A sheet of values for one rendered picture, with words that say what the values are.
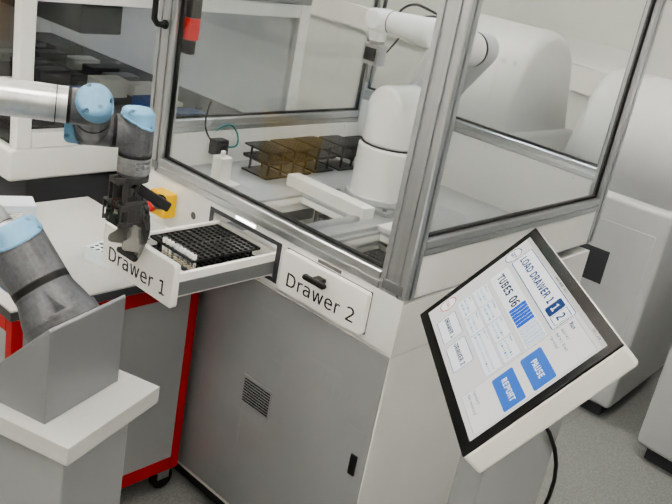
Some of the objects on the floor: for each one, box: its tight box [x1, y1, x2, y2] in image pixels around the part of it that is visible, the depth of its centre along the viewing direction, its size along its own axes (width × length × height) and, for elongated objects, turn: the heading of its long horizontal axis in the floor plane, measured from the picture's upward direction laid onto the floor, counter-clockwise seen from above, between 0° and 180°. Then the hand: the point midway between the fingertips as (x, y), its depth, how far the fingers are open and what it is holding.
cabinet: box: [150, 216, 461, 504], centre depth 275 cm, size 95×103×80 cm
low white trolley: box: [0, 196, 200, 489], centre depth 247 cm, size 58×62×76 cm
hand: (133, 252), depth 201 cm, fingers open, 3 cm apart
